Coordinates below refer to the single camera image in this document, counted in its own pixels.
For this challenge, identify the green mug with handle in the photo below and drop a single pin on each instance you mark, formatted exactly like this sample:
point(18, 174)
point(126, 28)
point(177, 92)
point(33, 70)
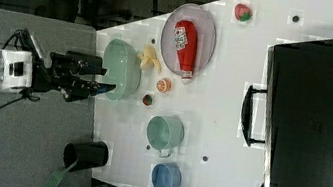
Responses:
point(164, 134)

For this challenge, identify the yellow plush banana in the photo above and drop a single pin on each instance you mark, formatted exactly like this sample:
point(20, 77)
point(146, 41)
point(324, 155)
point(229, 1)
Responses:
point(148, 58)

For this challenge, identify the light green bowl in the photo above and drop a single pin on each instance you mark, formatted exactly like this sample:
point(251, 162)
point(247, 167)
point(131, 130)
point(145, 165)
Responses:
point(122, 69)

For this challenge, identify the small red green ball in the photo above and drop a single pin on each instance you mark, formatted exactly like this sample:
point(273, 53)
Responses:
point(147, 100)

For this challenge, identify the black cylindrical cup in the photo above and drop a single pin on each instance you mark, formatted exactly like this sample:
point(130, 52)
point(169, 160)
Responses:
point(85, 156)

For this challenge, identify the plush strawberry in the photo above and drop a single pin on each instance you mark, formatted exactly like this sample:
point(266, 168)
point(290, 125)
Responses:
point(242, 12)

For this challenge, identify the green spatula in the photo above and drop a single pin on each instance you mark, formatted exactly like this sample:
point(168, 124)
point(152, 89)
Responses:
point(56, 177)

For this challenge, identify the red plush ketchup bottle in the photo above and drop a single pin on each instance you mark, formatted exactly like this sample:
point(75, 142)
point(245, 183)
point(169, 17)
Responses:
point(185, 36)

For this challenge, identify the blue cup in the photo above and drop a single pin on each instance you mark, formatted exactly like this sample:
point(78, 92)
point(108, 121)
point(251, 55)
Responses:
point(166, 175)

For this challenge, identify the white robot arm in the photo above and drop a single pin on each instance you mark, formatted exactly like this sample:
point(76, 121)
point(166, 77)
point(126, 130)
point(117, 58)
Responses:
point(24, 73)

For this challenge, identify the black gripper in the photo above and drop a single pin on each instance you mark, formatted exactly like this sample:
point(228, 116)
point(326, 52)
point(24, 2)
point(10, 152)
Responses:
point(65, 75)

